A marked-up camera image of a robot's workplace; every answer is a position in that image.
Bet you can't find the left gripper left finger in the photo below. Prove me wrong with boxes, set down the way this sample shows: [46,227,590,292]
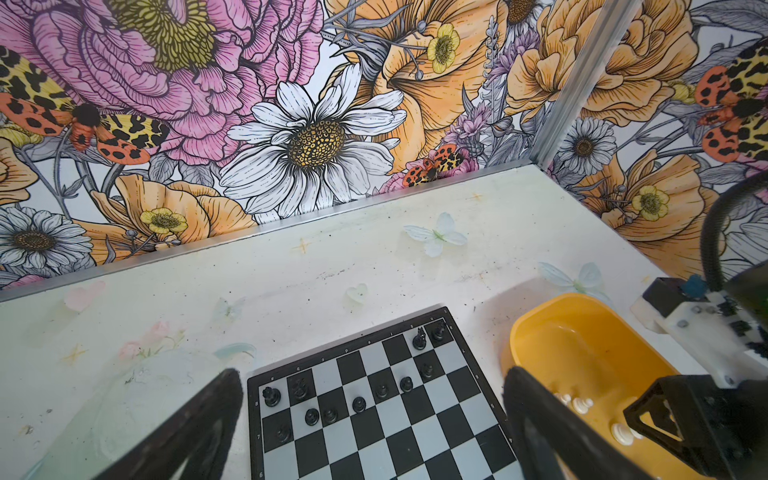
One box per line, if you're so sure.
[97,368,243,479]

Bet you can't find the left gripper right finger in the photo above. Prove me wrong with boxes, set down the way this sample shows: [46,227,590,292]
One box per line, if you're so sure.
[502,366,649,479]

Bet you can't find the yellow plastic tray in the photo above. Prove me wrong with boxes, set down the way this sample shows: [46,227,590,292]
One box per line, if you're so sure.
[502,294,699,479]

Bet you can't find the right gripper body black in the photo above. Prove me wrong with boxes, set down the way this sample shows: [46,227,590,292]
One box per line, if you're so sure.
[623,375,767,479]

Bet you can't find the black white chess board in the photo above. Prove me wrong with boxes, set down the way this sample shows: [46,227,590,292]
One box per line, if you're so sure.
[247,307,523,479]

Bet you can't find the right black corrugated cable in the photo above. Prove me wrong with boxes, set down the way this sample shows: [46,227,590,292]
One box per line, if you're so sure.
[699,170,768,293]

